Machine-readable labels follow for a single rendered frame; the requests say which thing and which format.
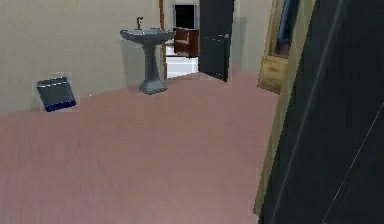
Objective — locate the brown wooden cabinet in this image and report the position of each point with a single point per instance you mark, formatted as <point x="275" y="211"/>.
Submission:
<point x="186" y="41"/>

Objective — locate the dark window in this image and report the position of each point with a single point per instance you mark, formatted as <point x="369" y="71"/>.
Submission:
<point x="184" y="16"/>

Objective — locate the grey pedestal sink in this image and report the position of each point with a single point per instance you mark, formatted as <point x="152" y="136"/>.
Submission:
<point x="150" y="50"/>

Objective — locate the black room door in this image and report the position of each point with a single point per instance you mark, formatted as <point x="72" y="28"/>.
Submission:
<point x="215" y="36"/>

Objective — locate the black-door wooden wardrobe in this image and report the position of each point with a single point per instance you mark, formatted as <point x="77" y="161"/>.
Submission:
<point x="328" y="120"/>

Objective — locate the dark sink faucet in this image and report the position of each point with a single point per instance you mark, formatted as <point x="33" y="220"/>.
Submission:
<point x="139" y="22"/>

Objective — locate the light wood open wardrobe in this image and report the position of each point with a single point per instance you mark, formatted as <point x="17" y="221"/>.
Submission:
<point x="278" y="46"/>

